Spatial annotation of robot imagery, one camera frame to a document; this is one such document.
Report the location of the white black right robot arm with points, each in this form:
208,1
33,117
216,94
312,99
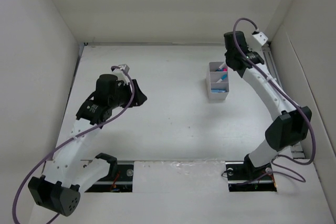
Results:
255,163

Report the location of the white three-compartment organizer box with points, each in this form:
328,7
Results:
211,77

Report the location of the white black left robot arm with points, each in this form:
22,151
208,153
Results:
65,178

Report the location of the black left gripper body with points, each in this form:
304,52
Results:
123,96

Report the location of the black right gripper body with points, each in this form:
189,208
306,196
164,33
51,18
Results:
227,59

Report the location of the white marker blue cap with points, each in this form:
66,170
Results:
222,78

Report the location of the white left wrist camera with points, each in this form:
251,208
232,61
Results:
120,71

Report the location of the blue correction tape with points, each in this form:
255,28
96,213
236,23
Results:
218,91

